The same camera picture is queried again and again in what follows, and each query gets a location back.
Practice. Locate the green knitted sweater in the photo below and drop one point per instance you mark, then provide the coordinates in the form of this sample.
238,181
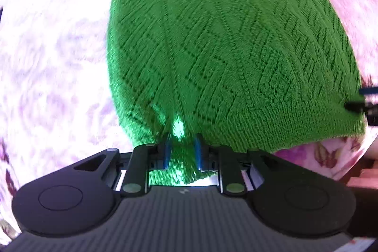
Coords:
224,45

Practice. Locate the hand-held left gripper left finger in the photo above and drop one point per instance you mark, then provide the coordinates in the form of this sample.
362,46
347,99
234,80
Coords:
168,151

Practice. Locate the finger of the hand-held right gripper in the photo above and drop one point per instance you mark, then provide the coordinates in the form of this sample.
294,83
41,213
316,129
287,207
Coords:
369,91
356,106

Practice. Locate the pink floral blanket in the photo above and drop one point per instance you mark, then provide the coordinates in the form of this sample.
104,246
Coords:
44,63

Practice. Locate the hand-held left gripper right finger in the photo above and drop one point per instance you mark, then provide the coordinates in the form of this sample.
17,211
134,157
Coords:
198,153

